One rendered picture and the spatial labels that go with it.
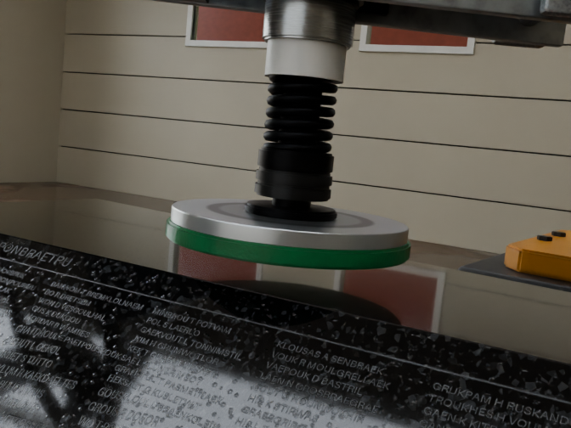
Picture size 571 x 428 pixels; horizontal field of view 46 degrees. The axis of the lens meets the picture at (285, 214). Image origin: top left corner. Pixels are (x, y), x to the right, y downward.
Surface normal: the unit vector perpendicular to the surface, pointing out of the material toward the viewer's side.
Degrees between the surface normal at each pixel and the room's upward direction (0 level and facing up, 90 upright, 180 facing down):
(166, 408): 45
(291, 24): 90
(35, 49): 90
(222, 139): 90
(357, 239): 90
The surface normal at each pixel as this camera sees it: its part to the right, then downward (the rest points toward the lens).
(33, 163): 0.88, 0.14
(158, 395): -0.27, -0.66
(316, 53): 0.22, 0.14
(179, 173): -0.47, 0.06
